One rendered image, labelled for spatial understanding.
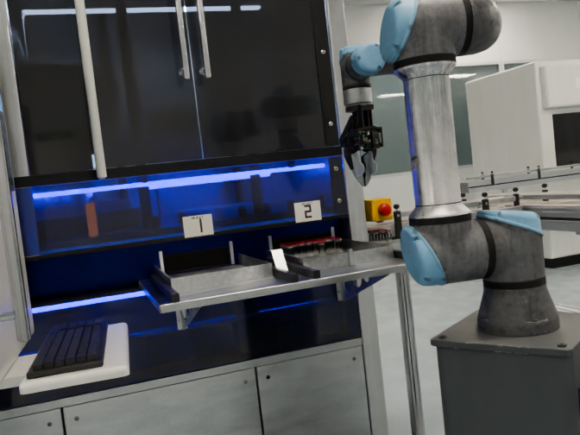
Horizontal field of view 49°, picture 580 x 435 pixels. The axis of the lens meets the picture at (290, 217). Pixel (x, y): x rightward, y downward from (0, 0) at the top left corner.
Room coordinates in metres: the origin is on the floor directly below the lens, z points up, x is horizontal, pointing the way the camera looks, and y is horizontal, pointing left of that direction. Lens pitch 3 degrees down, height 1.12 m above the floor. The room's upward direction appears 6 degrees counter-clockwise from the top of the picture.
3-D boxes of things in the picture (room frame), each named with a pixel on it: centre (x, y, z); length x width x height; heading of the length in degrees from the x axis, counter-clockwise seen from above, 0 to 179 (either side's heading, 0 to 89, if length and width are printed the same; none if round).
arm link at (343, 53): (1.68, -0.21, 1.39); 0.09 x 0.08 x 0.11; 9
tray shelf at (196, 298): (1.72, 0.05, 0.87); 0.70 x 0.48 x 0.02; 109
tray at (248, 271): (1.73, 0.24, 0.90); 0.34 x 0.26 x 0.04; 19
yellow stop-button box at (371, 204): (2.03, -0.28, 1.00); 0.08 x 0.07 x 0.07; 19
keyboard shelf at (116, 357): (1.37, 0.53, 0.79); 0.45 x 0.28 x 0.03; 14
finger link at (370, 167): (1.68, -0.23, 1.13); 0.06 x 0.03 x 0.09; 19
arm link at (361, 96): (1.68, -0.22, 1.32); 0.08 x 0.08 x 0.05
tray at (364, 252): (1.82, -0.09, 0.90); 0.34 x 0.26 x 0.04; 18
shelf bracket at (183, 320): (1.63, 0.29, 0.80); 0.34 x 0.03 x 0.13; 19
